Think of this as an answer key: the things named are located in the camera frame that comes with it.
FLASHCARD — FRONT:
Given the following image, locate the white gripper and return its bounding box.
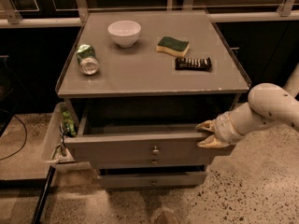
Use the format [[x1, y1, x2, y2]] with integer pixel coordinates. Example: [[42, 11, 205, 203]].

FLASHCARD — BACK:
[[195, 111, 244, 148]]

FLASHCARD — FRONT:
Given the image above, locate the grey top drawer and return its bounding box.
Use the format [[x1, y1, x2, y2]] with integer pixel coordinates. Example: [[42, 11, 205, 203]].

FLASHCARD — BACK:
[[66, 113, 234, 167]]

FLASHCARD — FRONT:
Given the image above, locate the grey drawer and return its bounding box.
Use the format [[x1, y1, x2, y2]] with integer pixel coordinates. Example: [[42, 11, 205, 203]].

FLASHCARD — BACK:
[[93, 157, 213, 169], [66, 113, 234, 167], [99, 172, 207, 189]]

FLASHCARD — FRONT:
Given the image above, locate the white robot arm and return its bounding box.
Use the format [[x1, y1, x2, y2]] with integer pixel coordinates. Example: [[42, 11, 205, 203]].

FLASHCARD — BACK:
[[195, 64, 299, 148]]

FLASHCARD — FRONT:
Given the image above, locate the grey drawer cabinet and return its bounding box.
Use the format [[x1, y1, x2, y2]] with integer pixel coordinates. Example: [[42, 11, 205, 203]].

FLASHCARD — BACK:
[[56, 11, 250, 178]]

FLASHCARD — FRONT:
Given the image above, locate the grey bottom drawer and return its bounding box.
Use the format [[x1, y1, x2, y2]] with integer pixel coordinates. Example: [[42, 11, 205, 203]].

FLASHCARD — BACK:
[[99, 172, 207, 189]]

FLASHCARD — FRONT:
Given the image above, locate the grey middle drawer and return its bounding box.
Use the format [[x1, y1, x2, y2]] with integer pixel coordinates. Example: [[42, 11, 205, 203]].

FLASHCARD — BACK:
[[93, 157, 213, 169]]

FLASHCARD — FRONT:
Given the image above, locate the black snack bar wrapper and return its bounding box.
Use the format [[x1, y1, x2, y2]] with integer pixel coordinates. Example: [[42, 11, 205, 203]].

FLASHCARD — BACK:
[[175, 57, 212, 72]]

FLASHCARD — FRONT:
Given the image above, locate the yellow green sponge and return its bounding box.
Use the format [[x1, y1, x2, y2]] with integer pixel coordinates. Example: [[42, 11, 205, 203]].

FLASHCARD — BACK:
[[156, 36, 190, 57]]

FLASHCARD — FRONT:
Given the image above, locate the white ceramic bowl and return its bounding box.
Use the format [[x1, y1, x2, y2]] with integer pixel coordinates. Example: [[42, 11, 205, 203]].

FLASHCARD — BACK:
[[108, 21, 141, 48]]

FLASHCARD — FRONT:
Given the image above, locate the green soda can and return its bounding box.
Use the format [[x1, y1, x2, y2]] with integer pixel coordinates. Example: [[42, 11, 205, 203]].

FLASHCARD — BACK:
[[76, 44, 99, 76]]

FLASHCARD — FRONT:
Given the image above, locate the black bar on floor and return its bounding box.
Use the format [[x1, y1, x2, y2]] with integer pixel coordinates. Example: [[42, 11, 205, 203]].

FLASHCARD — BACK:
[[31, 166, 56, 224]]

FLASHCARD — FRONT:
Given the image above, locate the metal railing frame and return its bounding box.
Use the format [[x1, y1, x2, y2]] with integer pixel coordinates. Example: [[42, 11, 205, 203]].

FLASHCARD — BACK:
[[0, 0, 299, 27]]

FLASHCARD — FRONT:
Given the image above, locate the black cable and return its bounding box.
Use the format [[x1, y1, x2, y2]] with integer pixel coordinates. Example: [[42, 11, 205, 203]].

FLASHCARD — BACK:
[[0, 108, 28, 161]]

